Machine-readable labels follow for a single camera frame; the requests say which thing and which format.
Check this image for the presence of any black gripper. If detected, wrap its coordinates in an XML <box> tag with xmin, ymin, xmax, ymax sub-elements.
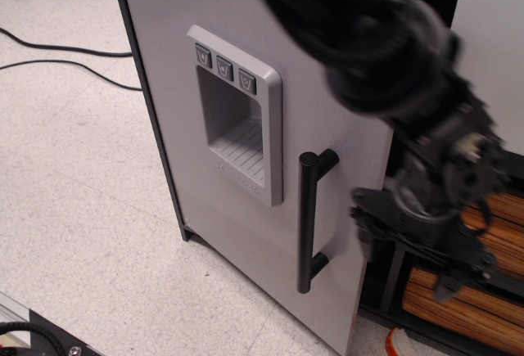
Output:
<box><xmin>351</xmin><ymin>81</ymin><xmax>508</xmax><ymax>302</ymax></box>

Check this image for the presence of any grey toy fridge door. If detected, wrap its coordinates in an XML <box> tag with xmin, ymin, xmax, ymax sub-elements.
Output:
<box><xmin>119</xmin><ymin>0</ymin><xmax>392</xmax><ymax>355</ymax></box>

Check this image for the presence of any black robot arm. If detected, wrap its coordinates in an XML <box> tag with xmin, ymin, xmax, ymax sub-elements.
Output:
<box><xmin>265</xmin><ymin>0</ymin><xmax>508</xmax><ymax>302</ymax></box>

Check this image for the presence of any dark grey shelf unit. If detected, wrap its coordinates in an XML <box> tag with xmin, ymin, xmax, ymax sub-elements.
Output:
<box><xmin>359</xmin><ymin>152</ymin><xmax>523</xmax><ymax>355</ymax></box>

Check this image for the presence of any orange white object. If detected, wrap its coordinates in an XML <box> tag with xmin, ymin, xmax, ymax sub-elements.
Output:
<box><xmin>385</xmin><ymin>327</ymin><xmax>418</xmax><ymax>356</ymax></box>

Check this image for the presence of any lower wooden basket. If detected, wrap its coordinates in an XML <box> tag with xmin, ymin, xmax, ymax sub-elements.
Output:
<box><xmin>402</xmin><ymin>267</ymin><xmax>523</xmax><ymax>355</ymax></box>

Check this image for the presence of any wooden basket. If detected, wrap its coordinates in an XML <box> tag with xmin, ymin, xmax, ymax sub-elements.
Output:
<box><xmin>402</xmin><ymin>267</ymin><xmax>523</xmax><ymax>355</ymax></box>
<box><xmin>481</xmin><ymin>193</ymin><xmax>523</xmax><ymax>279</ymax></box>

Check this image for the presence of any upper wooden basket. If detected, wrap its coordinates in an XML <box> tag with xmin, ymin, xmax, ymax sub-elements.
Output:
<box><xmin>481</xmin><ymin>193</ymin><xmax>523</xmax><ymax>279</ymax></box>

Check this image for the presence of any grey water dispenser panel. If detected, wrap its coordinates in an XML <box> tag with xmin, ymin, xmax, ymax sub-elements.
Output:
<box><xmin>187</xmin><ymin>25</ymin><xmax>283</xmax><ymax>207</ymax></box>

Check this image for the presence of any white cabinet panel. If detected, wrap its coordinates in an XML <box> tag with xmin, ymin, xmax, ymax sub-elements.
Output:
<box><xmin>452</xmin><ymin>0</ymin><xmax>523</xmax><ymax>155</ymax></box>

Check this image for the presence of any black fridge door handle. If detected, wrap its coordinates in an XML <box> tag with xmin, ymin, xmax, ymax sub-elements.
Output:
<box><xmin>296</xmin><ymin>149</ymin><xmax>339</xmax><ymax>294</ymax></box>

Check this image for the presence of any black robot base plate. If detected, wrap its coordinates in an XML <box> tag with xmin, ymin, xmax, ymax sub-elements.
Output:
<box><xmin>0</xmin><ymin>309</ymin><xmax>103</xmax><ymax>356</ymax></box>

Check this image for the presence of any black floor cable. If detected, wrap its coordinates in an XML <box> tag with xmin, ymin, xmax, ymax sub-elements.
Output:
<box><xmin>0</xmin><ymin>27</ymin><xmax>133</xmax><ymax>59</ymax></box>
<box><xmin>0</xmin><ymin>60</ymin><xmax>141</xmax><ymax>91</ymax></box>

